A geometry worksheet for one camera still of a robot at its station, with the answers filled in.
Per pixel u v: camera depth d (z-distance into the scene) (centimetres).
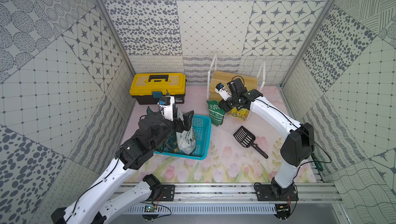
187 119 56
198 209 70
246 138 93
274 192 66
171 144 76
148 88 98
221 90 75
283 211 72
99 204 39
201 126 95
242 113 96
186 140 79
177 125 55
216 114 89
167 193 74
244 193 76
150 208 72
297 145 46
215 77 100
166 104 52
